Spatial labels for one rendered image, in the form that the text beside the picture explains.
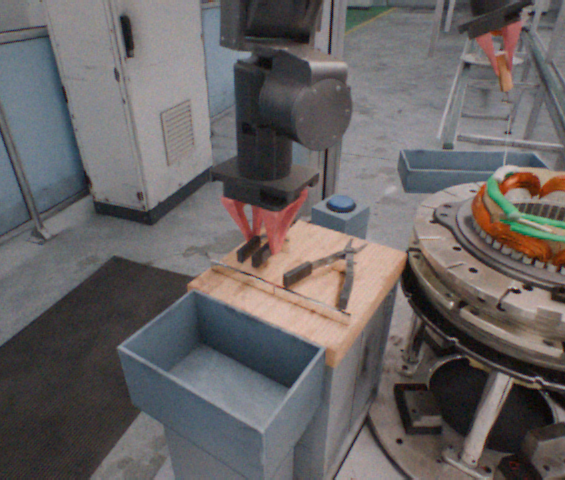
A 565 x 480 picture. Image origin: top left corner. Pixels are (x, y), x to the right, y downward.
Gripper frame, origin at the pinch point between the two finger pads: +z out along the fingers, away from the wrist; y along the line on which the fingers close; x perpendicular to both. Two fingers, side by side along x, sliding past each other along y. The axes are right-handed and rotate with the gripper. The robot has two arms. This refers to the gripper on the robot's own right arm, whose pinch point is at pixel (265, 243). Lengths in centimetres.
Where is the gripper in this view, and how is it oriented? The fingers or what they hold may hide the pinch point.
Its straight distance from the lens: 51.5
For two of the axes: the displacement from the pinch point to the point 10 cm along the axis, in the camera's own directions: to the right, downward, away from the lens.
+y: 8.6, 2.8, -4.3
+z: -0.1, 8.4, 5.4
